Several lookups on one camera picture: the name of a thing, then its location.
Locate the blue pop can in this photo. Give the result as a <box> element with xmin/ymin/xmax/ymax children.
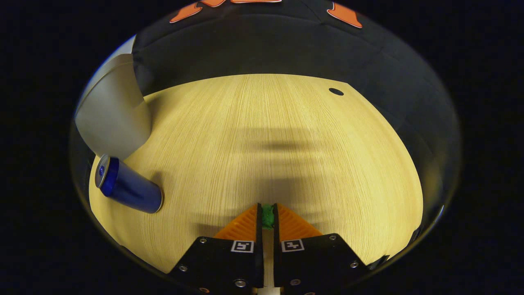
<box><xmin>95</xmin><ymin>154</ymin><xmax>163</xmax><ymax>214</ymax></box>

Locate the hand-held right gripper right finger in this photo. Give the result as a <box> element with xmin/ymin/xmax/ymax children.
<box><xmin>273</xmin><ymin>203</ymin><xmax>371</xmax><ymax>295</ymax></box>

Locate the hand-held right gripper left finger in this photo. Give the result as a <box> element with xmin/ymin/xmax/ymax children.
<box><xmin>166</xmin><ymin>203</ymin><xmax>264</xmax><ymax>293</ymax></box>

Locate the green paper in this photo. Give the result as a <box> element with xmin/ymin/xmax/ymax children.
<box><xmin>262</xmin><ymin>204</ymin><xmax>275</xmax><ymax>229</ymax></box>

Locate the white desktop garbage bin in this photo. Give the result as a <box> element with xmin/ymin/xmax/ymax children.
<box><xmin>75</xmin><ymin>35</ymin><xmax>153</xmax><ymax>161</ymax></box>

